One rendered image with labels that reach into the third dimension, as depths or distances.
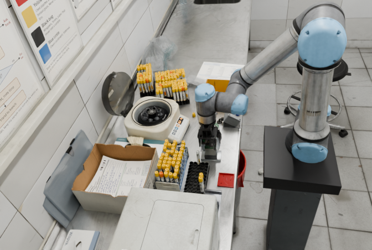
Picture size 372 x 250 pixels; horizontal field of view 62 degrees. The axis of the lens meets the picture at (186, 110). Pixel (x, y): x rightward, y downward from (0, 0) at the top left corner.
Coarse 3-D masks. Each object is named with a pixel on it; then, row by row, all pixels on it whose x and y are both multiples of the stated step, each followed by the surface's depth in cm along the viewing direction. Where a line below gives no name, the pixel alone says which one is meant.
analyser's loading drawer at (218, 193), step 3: (207, 189) 122; (207, 192) 123; (210, 192) 122; (213, 192) 122; (216, 192) 122; (219, 192) 121; (216, 195) 122; (219, 195) 122; (216, 198) 121; (219, 198) 121; (219, 201) 120; (219, 204) 119; (219, 207) 118; (219, 210) 117; (219, 213) 116
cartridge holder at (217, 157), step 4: (204, 152) 142; (216, 152) 139; (220, 152) 141; (204, 156) 138; (208, 156) 138; (212, 156) 138; (216, 156) 137; (220, 156) 139; (204, 160) 140; (208, 160) 140; (212, 160) 139; (216, 160) 139; (220, 160) 138
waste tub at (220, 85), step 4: (208, 80) 170; (212, 80) 169; (216, 80) 168; (220, 80) 168; (224, 80) 167; (228, 80) 167; (212, 84) 171; (216, 84) 170; (220, 84) 170; (224, 84) 169; (216, 88) 172; (220, 88) 172; (224, 88) 171
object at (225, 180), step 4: (220, 176) 133; (224, 176) 132; (228, 176) 132; (232, 176) 132; (220, 180) 131; (224, 180) 131; (228, 180) 131; (232, 180) 131; (220, 184) 130; (224, 184) 130; (228, 184) 129; (232, 184) 129
